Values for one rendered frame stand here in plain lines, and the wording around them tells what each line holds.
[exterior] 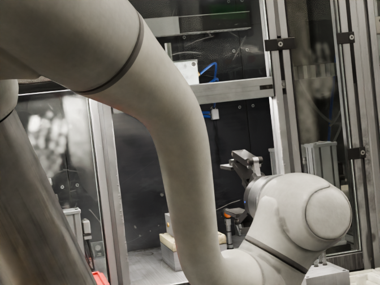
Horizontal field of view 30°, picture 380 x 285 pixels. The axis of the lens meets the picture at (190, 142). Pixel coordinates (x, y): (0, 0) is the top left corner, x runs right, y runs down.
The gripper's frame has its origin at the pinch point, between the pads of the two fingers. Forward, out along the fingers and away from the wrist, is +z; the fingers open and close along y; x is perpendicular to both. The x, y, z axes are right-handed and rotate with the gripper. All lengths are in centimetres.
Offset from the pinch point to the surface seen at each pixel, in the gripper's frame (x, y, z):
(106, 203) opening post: 21.8, -2.0, 21.5
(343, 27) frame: -37, 31, 21
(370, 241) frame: -38.6, -19.4, 22.3
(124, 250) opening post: 19.2, -12.4, 21.5
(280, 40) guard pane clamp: -21.0, 28.8, 21.0
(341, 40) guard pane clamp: -35.8, 27.6, 21.2
